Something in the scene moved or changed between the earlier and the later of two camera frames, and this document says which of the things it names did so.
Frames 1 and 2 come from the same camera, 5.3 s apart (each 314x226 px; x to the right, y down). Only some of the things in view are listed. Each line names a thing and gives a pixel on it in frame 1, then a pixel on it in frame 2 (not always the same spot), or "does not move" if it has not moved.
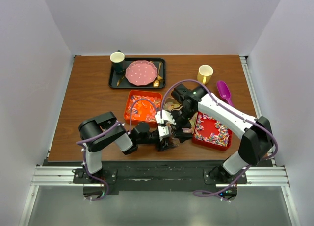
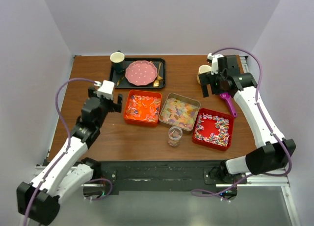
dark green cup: x=117 y=59 does not move
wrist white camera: x=166 y=116 -> x=215 y=66
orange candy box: x=141 y=107 does not move
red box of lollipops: x=210 y=132 does not move
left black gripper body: x=154 y=139 -> x=107 y=105
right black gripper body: x=182 y=117 -> x=216 y=83
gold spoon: x=156 y=83 does not move
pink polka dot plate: x=141 y=72 does not move
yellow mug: x=204 y=73 does not move
